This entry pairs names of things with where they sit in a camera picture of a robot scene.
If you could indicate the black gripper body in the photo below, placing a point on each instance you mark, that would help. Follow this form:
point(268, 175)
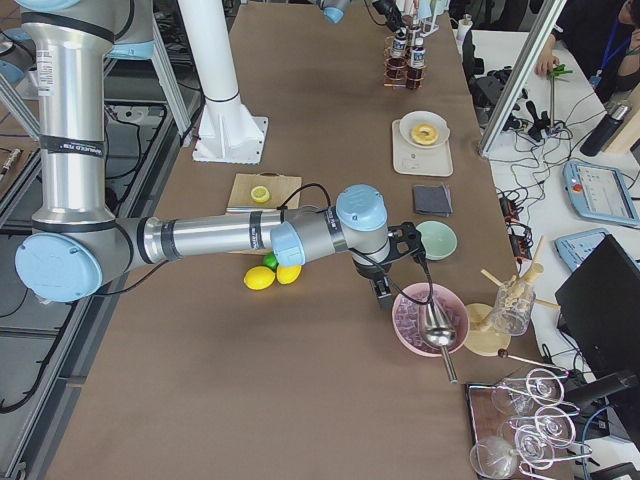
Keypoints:
point(388, 13)
point(370, 270)

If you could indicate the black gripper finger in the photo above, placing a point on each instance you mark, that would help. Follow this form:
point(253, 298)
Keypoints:
point(383, 293)

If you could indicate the tea bottle back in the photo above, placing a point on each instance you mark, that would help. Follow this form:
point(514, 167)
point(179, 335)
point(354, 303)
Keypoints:
point(396, 58)

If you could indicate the tea bottle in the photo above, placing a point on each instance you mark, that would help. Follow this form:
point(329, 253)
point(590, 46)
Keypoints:
point(396, 58)
point(415, 66)
point(414, 32)

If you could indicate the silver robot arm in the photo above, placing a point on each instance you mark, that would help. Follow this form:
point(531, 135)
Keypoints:
point(334, 11)
point(78, 245)

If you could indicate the tea bottle front right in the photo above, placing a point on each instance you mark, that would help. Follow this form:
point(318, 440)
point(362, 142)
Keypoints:
point(414, 32)

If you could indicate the tea bottle front left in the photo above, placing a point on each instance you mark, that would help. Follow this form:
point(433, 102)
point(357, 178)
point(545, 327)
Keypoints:
point(415, 66)

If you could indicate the cream tray with bunny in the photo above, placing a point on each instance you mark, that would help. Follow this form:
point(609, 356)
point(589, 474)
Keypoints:
point(411, 160)

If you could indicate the green bowl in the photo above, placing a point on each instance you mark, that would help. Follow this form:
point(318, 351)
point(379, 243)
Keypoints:
point(439, 240)

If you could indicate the pink bowl with ice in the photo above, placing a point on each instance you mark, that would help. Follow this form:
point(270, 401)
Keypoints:
point(405, 317)

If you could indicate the grey folded cloth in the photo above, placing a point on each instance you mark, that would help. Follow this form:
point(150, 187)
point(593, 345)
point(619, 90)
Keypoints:
point(432, 200)

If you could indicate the steel ice scoop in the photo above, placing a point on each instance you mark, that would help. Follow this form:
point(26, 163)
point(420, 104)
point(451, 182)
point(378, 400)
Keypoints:
point(438, 332)

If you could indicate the yellow lemon lower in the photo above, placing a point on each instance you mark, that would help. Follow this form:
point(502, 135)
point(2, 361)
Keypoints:
point(287, 275)

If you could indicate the yellow lemon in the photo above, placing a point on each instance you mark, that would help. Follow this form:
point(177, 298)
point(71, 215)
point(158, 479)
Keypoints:
point(287, 275)
point(259, 278)

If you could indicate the white round plate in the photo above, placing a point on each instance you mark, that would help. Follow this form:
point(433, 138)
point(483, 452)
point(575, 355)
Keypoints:
point(416, 117)

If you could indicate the round wooden stand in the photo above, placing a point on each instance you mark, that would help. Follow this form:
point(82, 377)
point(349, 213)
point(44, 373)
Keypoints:
point(483, 339)

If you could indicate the green lime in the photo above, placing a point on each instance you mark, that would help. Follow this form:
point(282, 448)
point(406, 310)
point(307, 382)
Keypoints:
point(270, 261)

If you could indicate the yellow lemon upper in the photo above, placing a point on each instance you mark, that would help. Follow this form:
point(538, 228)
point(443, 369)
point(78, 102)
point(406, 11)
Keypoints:
point(259, 278)

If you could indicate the glass jar with sticks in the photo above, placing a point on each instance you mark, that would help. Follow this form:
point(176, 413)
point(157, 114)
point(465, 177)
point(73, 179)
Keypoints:
point(514, 302)

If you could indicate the wooden cutting board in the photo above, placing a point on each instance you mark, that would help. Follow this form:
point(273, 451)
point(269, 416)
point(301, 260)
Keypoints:
point(240, 195)

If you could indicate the half lemon slice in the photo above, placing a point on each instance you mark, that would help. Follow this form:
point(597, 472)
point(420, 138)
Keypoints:
point(260, 194)

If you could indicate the wine glass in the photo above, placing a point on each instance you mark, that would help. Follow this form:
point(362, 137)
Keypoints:
point(523, 395)
point(550, 423)
point(524, 451)

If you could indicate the teach pendant tablet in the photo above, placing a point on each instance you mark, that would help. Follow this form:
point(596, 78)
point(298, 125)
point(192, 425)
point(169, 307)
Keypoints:
point(598, 193)

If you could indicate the black laptop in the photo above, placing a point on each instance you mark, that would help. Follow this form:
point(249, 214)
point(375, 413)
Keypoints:
point(600, 308)

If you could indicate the black water bottle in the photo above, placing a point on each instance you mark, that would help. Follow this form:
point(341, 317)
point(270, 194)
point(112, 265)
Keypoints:
point(605, 129)

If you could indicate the seated person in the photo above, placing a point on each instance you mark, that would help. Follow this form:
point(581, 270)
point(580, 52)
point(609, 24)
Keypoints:
point(603, 37)

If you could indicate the copper wire bottle rack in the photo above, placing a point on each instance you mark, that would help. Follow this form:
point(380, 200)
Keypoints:
point(405, 57)

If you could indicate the glazed ring donut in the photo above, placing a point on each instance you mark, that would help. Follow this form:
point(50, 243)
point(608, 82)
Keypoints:
point(424, 134)

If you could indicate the aluminium frame post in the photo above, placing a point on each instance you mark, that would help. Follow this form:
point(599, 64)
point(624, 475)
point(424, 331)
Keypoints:
point(525, 63)

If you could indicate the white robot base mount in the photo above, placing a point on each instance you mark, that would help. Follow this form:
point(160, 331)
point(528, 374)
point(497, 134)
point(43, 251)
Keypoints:
point(228, 132)

